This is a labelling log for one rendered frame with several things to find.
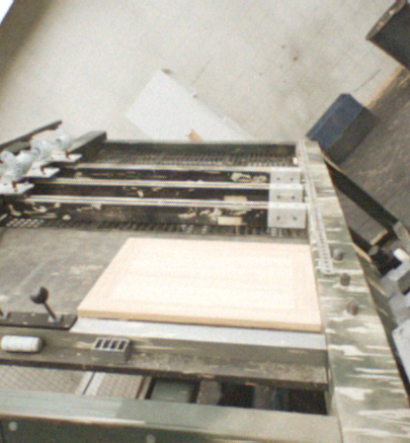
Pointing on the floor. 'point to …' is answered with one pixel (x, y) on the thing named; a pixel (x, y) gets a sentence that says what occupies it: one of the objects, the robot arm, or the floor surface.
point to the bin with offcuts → (401, 36)
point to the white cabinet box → (180, 112)
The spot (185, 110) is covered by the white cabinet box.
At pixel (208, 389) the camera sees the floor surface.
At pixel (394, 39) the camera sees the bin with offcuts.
